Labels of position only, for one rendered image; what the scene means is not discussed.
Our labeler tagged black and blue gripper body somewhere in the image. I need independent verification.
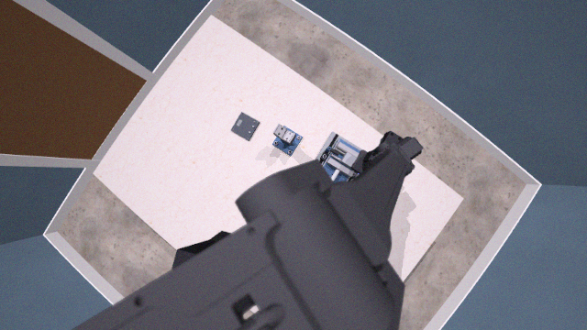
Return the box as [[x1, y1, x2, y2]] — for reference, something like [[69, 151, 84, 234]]
[[351, 150, 371, 174]]

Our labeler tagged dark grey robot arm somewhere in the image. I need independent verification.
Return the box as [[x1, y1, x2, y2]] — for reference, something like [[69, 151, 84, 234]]
[[72, 131, 423, 330]]

